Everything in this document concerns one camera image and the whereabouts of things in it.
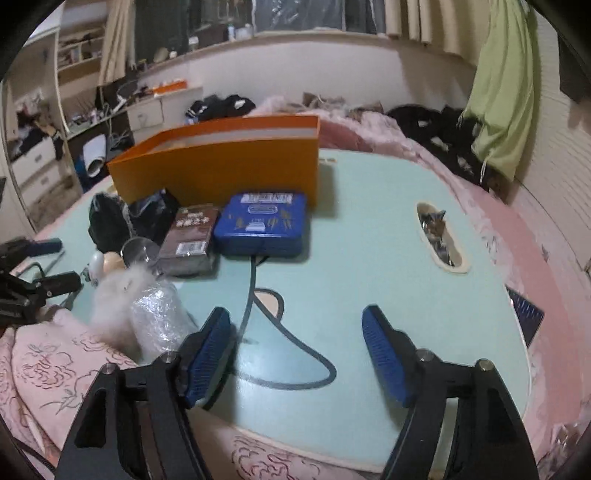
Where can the white fluffy pompom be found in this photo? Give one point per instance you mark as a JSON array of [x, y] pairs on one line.
[[120, 300]]

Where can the dark blue ridged panel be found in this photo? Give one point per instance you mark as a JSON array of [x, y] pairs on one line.
[[526, 316]]

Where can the dark brown snack packet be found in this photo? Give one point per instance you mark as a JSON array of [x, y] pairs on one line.
[[189, 230]]

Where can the round standing mirror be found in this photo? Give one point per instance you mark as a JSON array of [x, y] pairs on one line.
[[162, 54]]

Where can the orange cardboard box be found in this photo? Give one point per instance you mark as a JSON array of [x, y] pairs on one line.
[[207, 166]]

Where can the mint green cartoon desktop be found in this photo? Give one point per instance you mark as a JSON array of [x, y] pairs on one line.
[[369, 258]]

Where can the beige curtain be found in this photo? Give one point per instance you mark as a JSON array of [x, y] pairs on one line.
[[438, 23]]

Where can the white drawer cabinet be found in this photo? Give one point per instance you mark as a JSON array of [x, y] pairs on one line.
[[152, 113]]

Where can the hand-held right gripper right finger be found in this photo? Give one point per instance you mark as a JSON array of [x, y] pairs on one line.
[[385, 355]]

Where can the light green garment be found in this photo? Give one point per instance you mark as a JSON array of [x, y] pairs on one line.
[[503, 92]]

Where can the black clothes pile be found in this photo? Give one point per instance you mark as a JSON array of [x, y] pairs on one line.
[[429, 129]]

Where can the white curved plastic object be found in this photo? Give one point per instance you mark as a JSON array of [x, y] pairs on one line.
[[94, 154]]

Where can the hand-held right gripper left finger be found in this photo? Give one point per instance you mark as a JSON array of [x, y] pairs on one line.
[[210, 350]]

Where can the small metal trinkets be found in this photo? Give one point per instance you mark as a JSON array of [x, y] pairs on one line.
[[431, 226]]

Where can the black hanging cloth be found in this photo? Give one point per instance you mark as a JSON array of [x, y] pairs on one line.
[[577, 64]]

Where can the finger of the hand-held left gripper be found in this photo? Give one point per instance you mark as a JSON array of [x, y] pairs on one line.
[[46, 247], [60, 282]]

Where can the blue metal tin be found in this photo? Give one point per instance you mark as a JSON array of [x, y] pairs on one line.
[[258, 230]]

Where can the dark red pillow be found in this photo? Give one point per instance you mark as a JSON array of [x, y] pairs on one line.
[[337, 134]]

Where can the pink floral quilt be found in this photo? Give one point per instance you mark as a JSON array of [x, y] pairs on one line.
[[41, 369]]

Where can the white-haired toy figurine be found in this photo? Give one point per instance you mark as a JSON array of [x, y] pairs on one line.
[[111, 264]]

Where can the black shiny pouch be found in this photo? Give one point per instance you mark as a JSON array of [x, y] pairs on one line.
[[111, 221]]

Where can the black clothes with white stripes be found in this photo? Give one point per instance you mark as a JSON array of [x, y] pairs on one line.
[[221, 107]]

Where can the dark window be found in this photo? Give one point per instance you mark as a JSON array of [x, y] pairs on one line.
[[300, 14]]

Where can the pink bed sheet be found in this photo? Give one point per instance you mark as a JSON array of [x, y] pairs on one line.
[[521, 240]]

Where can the beige knit cloth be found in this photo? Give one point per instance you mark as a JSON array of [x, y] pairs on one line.
[[332, 102]]

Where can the white shelf unit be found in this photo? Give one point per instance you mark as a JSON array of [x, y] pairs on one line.
[[41, 157]]

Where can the small orange box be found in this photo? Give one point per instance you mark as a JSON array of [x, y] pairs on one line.
[[170, 87]]

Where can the clear plastic wrap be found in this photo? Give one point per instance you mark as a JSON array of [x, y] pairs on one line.
[[157, 318]]

